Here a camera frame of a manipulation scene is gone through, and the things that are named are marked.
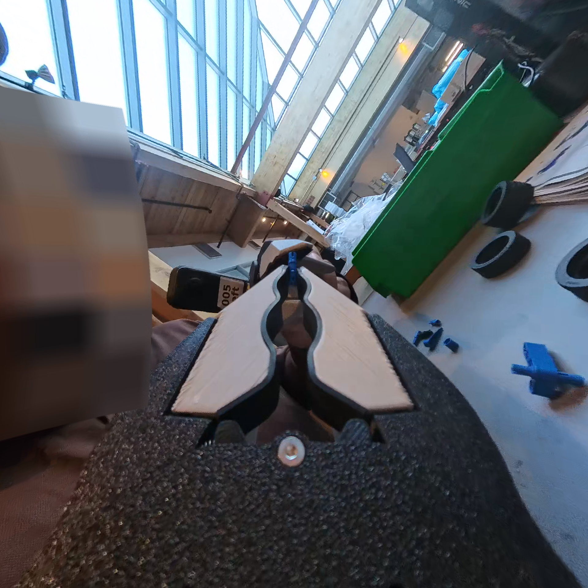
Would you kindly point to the green storage bin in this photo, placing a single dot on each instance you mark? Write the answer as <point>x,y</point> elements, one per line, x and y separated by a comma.
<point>450,193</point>

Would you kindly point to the large window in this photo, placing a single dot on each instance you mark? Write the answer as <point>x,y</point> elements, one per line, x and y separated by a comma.
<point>151,69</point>

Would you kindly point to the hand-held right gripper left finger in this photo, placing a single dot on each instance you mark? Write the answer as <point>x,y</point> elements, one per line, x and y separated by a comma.
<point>229,363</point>

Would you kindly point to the clear plastic bag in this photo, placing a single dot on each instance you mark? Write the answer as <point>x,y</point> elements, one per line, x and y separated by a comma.
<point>363,225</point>

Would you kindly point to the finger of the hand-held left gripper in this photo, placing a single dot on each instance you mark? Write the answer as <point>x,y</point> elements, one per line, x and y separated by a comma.
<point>318,265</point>
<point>275,252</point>

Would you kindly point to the black pin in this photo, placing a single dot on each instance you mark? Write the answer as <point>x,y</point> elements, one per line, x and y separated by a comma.
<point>427,336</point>

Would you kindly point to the wooden bench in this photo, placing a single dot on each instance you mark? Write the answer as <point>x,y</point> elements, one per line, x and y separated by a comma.
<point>158,280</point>

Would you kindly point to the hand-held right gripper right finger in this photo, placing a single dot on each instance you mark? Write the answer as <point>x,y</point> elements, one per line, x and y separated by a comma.
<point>353,358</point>

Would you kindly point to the wooden wall ledge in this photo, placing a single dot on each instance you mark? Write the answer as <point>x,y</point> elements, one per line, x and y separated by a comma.
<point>193,193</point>

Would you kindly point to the wooden beam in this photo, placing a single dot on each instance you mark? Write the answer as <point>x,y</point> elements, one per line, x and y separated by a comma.
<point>321,92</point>

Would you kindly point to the blue bush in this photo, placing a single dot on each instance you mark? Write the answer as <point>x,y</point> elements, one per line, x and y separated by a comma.
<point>451,345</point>

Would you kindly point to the person's left forearm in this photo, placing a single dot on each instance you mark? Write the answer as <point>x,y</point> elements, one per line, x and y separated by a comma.
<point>340,285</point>

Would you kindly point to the black toy tyre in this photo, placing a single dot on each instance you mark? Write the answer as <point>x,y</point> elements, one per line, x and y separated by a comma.
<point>514,257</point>
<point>562,275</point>
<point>519,204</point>

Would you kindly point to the black case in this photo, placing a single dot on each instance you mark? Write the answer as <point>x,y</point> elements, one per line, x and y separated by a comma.
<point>565,78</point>

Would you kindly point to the open instruction booklet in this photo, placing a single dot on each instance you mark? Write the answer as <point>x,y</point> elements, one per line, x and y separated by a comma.
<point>565,183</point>

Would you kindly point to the blue wedge piece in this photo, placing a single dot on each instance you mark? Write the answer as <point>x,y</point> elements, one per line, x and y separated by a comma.
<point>435,341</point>

